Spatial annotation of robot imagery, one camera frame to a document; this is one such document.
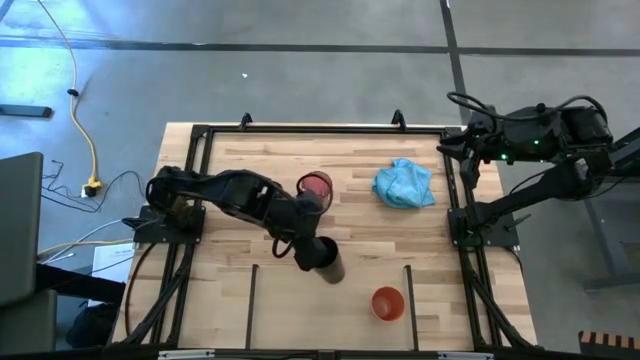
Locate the yellow power plug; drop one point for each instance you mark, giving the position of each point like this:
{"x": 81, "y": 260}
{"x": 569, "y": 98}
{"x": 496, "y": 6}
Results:
{"x": 93, "y": 184}

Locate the black side desk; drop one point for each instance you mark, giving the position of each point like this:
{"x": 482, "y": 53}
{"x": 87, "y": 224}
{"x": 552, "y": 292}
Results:
{"x": 75, "y": 285}

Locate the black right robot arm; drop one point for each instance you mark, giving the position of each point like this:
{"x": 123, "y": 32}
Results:
{"x": 545, "y": 187}

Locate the grey office chair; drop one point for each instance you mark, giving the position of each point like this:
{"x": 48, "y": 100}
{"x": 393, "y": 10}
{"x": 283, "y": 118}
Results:
{"x": 20, "y": 225}

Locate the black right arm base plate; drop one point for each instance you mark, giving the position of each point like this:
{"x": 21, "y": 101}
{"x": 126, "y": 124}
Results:
{"x": 500, "y": 235}

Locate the black metal table frame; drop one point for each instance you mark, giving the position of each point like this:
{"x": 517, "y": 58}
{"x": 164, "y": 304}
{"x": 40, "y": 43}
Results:
{"x": 325, "y": 129}

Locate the blue microfibre cloth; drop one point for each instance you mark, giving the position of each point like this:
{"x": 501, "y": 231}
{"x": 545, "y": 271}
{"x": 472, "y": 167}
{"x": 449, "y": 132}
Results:
{"x": 402, "y": 185}

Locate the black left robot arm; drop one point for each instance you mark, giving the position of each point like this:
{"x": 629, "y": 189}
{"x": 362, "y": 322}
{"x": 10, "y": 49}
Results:
{"x": 235, "y": 192}

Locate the tall black cup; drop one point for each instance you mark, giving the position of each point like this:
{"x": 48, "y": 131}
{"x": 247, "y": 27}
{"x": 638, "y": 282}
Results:
{"x": 334, "y": 272}

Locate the black bag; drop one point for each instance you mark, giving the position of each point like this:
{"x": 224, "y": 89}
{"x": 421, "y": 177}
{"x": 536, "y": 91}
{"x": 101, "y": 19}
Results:
{"x": 92, "y": 325}

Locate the white frame bracket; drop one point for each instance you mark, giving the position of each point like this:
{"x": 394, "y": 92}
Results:
{"x": 187, "y": 354}
{"x": 465, "y": 356}

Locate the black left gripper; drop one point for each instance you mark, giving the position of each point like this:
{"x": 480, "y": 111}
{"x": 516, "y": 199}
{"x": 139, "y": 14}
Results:
{"x": 307, "y": 255}

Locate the black frame clamp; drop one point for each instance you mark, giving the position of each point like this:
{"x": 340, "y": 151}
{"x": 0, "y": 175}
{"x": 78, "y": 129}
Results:
{"x": 246, "y": 120}
{"x": 398, "y": 119}

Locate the orange plastic cup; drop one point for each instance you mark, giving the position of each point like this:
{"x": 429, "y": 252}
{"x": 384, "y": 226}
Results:
{"x": 387, "y": 305}

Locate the grey metal stand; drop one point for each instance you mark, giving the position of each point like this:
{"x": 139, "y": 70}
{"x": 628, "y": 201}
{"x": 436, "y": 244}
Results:
{"x": 607, "y": 240}

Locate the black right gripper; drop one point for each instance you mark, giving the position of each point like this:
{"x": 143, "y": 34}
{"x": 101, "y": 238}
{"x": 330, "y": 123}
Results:
{"x": 482, "y": 140}

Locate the flat black floor strip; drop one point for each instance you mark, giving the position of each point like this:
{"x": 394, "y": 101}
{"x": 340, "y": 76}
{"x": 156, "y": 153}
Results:
{"x": 25, "y": 111}

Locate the pink faceted plastic cup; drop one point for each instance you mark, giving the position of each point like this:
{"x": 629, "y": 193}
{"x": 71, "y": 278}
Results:
{"x": 316, "y": 186}

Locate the orange black striped board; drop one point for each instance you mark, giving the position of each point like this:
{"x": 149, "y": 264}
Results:
{"x": 610, "y": 342}

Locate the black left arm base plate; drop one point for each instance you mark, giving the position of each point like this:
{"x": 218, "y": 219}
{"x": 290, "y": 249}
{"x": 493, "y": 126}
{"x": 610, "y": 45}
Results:
{"x": 150, "y": 232}

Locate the white paper sheet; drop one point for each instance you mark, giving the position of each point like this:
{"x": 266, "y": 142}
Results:
{"x": 112, "y": 262}

